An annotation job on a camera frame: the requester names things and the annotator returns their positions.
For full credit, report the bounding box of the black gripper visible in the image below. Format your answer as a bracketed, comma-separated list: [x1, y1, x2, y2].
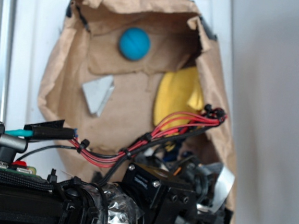
[121, 162, 234, 224]

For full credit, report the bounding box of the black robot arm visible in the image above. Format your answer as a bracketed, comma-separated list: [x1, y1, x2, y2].
[0, 163, 233, 224]

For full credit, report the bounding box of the yellow cloth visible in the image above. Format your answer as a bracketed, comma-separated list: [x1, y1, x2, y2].
[153, 67, 204, 126]

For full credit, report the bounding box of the grey triangular block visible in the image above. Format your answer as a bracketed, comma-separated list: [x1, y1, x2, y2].
[82, 75, 115, 117]

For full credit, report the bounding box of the brown paper bag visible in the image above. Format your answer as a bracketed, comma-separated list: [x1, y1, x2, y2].
[27, 0, 255, 224]

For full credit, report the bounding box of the blue felt ball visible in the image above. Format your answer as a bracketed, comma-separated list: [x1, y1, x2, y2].
[118, 27, 151, 61]

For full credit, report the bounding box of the dark blue rope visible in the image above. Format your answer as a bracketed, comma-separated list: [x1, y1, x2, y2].
[160, 136, 197, 165]

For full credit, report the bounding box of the red and black wire bundle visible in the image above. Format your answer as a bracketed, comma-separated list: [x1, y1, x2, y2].
[66, 92, 229, 179]

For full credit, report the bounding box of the grey usb cable plug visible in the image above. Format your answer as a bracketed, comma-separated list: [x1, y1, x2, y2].
[0, 122, 28, 166]

